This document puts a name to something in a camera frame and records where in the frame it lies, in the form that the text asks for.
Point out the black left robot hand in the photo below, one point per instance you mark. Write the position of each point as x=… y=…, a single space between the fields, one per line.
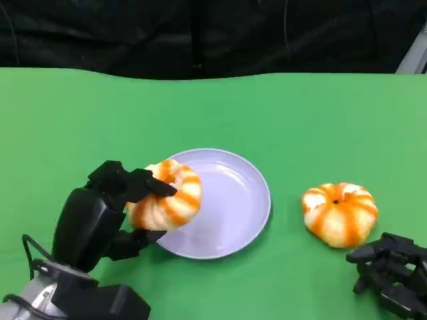
x=86 y=223

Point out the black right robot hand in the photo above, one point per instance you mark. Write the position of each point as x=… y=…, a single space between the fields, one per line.
x=393 y=273

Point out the orange and white toy bread roll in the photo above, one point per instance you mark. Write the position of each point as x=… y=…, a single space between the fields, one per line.
x=173 y=206
x=340 y=216

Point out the lilac plate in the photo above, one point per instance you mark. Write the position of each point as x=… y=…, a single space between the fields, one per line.
x=233 y=213

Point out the green table cloth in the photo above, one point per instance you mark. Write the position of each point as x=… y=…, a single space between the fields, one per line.
x=213 y=113

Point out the black backdrop cloth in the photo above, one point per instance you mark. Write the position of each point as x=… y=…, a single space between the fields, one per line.
x=133 y=33

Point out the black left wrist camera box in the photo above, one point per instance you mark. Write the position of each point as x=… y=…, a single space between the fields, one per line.
x=110 y=305

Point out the grey metal frame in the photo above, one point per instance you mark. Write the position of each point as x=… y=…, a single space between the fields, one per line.
x=415 y=53

